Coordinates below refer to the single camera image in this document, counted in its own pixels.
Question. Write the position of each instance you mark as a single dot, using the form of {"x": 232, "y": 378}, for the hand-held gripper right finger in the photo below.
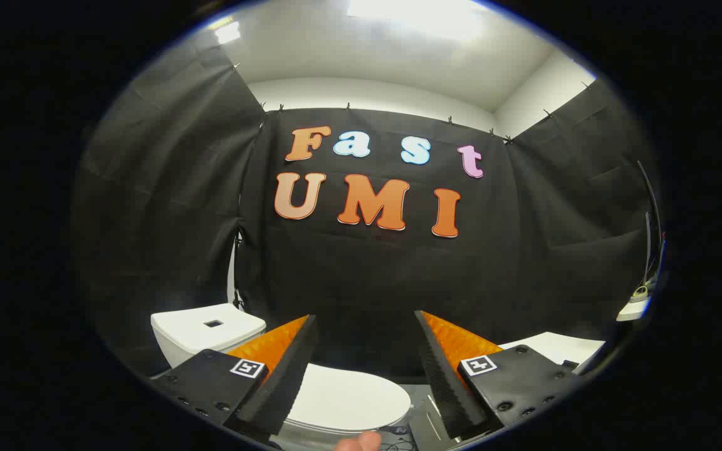
{"x": 445, "y": 388}

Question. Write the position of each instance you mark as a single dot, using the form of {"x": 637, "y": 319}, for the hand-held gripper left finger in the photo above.
{"x": 286, "y": 382}

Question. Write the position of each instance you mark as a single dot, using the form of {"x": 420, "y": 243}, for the white toilet lid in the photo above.
{"x": 348, "y": 394}

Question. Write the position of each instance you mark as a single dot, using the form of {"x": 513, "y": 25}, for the white toilet tank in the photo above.
{"x": 198, "y": 335}

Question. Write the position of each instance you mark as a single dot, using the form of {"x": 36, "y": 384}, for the black flush button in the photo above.
{"x": 214, "y": 324}

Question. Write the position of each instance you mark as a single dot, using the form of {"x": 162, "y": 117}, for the white drawer cabinet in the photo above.
{"x": 555, "y": 347}

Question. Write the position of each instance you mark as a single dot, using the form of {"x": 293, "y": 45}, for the black backdrop cloth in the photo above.
{"x": 367, "y": 282}

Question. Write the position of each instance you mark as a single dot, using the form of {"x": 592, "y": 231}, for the white ledge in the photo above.
{"x": 633, "y": 309}

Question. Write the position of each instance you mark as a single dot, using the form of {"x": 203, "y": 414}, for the small ceiling light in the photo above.
{"x": 228, "y": 32}

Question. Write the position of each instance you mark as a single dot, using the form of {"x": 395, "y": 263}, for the large ceiling light panel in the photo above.
{"x": 411, "y": 15}

